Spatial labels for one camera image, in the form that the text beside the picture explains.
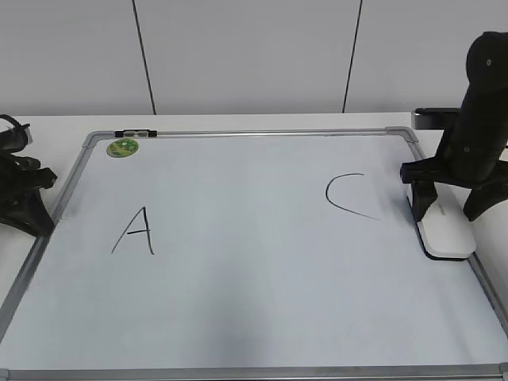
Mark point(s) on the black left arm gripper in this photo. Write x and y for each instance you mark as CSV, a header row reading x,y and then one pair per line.
x,y
22,179

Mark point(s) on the black marker clip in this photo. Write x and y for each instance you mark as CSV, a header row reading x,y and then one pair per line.
x,y
135,133

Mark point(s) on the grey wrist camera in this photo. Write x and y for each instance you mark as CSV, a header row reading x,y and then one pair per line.
x,y
434,118

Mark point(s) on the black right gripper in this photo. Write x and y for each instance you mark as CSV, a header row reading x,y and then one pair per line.
x,y
468,154

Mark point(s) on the green round magnet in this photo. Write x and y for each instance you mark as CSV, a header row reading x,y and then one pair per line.
x,y
122,148

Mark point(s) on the white magnetic whiteboard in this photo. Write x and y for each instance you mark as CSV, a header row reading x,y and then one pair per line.
x,y
253,254

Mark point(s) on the white whiteboard eraser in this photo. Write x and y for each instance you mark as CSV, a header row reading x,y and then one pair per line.
x,y
445,232

